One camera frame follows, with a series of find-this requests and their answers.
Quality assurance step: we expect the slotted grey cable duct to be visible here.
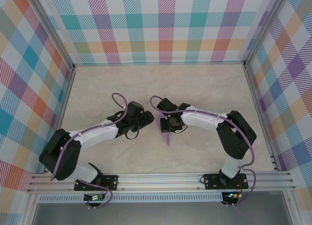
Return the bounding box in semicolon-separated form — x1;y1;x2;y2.
38;192;224;203

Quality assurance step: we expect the purple paper sheet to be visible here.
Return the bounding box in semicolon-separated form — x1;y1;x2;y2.
157;112;173;147

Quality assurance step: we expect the aluminium table edge rail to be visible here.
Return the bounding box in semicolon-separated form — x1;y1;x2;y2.
43;65;78;174
242;63;281;172

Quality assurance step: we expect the grey metal panel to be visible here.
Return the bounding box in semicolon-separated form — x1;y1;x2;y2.
31;202;293;225

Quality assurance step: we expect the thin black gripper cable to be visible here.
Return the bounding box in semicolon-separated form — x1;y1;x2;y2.
124;129;139;141
175;124;188;135

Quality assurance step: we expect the thin aluminium wall rail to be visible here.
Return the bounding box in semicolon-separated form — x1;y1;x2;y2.
73;61;247;66

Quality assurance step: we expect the aluminium frame post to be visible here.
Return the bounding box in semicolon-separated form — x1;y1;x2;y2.
25;0;76;72
242;0;292;68

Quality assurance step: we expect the small dark circuit board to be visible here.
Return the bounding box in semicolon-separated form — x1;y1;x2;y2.
84;194;106;202

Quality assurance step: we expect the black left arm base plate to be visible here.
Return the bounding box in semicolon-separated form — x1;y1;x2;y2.
74;175;119;192

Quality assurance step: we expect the long aluminium mounting rail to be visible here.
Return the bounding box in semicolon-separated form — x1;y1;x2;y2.
26;170;297;193

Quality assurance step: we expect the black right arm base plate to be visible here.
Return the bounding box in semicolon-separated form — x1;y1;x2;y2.
204;173;249;190

